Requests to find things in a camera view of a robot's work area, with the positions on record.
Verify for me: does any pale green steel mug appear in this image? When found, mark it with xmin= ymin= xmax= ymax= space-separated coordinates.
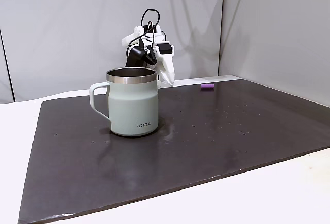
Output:
xmin=89 ymin=67 xmax=159 ymax=137

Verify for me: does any black rubber mat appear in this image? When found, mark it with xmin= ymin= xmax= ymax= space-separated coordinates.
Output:
xmin=17 ymin=79 xmax=330 ymax=224

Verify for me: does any black oval camera box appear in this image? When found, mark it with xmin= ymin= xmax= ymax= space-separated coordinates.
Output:
xmin=125 ymin=44 xmax=158 ymax=69

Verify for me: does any black camera cable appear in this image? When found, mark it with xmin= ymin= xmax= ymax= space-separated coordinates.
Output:
xmin=127 ymin=8 xmax=161 ymax=55

